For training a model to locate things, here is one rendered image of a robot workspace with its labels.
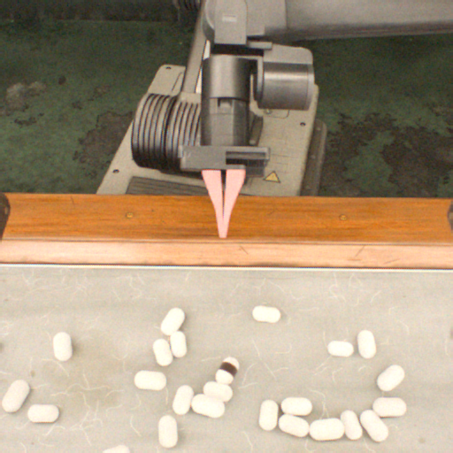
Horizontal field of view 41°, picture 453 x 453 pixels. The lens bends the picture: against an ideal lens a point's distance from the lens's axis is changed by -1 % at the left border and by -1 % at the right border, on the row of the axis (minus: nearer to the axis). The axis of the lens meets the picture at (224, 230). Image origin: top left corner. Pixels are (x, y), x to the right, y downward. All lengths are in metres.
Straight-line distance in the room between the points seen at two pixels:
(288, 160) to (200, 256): 0.59
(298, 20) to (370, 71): 1.83
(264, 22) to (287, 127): 0.77
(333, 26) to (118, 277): 0.42
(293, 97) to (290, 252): 0.23
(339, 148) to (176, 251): 1.39
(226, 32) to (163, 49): 1.93
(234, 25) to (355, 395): 0.44
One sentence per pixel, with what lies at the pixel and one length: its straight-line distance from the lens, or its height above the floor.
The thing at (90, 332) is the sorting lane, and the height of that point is 0.74.
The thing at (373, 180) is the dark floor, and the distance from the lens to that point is 2.06.
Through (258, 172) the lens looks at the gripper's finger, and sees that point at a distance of 0.72.
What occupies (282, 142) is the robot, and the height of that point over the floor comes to 0.47.
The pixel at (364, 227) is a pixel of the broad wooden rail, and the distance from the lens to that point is 0.87.
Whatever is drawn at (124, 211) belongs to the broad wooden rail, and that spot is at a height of 0.76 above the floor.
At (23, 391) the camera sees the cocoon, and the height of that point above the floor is 0.76.
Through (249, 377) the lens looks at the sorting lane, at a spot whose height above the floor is 0.74.
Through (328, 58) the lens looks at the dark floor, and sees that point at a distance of 2.58.
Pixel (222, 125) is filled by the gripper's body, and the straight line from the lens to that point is 0.68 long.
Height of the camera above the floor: 1.40
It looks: 49 degrees down
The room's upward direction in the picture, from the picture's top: straight up
